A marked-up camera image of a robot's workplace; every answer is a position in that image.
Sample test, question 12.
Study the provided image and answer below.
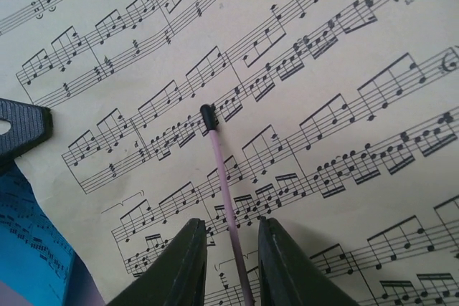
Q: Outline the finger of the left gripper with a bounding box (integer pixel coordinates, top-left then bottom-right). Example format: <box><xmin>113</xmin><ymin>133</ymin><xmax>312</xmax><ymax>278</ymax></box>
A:
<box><xmin>1</xmin><ymin>98</ymin><xmax>53</xmax><ymax>166</ymax></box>

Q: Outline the blue sheet music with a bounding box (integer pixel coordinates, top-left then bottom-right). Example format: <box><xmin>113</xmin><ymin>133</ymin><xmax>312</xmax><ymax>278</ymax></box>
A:
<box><xmin>1</xmin><ymin>163</ymin><xmax>75</xmax><ymax>305</ymax></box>

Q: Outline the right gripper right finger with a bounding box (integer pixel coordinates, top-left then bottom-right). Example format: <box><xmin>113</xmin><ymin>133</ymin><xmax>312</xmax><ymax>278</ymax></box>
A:
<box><xmin>258</xmin><ymin>217</ymin><xmax>355</xmax><ymax>305</ymax></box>

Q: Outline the pink music stand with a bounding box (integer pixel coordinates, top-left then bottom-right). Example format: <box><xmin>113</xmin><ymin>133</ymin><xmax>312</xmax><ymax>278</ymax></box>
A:
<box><xmin>200</xmin><ymin>104</ymin><xmax>254</xmax><ymax>305</ymax></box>

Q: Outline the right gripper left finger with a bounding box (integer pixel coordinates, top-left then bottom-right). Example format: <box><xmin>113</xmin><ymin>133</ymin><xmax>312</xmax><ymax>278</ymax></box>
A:
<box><xmin>108</xmin><ymin>218</ymin><xmax>207</xmax><ymax>305</ymax></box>

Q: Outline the yellow sheet music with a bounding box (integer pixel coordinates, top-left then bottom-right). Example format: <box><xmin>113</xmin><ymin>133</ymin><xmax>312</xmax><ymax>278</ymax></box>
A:
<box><xmin>1</xmin><ymin>0</ymin><xmax>458</xmax><ymax>305</ymax></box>

